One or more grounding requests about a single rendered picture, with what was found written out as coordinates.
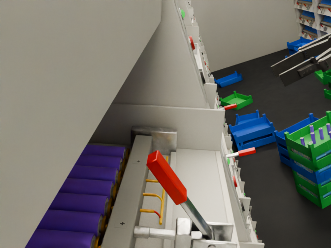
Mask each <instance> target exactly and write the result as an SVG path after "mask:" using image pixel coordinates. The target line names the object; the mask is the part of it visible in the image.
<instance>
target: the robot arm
mask: <svg viewBox="0 0 331 248"><path fill-rule="evenodd" d="M317 55H319V56H318V57H316V58H315V56H317ZM271 69H272V71H273V73H274V75H275V77H279V76H280V79H281V81H282V83H283V85H284V86H285V87H286V86H288V85H290V84H292V83H294V82H296V81H298V80H300V79H302V78H304V77H306V76H308V75H310V74H311V73H313V72H315V71H320V70H322V72H325V71H327V70H329V69H331V32H330V33H328V34H326V35H324V36H322V37H320V38H318V39H316V40H314V41H312V42H310V43H308V44H306V45H304V46H302V47H299V48H298V52H297V53H295V54H293V55H291V56H289V57H287V58H285V59H284V60H282V61H280V62H278V63H276V64H274V65H272V66H271Z"/></svg>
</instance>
